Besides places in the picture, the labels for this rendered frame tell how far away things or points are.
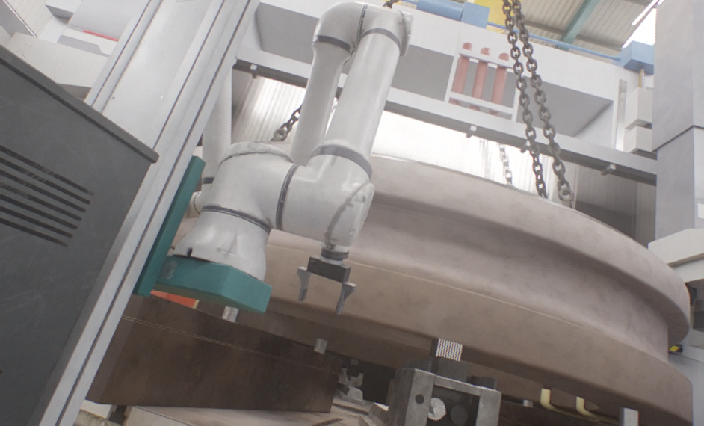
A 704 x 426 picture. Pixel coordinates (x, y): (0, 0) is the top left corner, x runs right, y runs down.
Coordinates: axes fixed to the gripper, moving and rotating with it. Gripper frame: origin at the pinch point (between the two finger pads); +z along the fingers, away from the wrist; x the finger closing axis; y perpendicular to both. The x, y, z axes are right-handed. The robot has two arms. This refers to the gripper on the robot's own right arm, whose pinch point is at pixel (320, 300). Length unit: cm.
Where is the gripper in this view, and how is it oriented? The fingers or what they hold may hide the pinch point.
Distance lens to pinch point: 151.0
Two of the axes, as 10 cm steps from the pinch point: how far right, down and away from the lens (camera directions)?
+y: -3.2, -0.2, -9.5
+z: -2.4, 9.7, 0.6
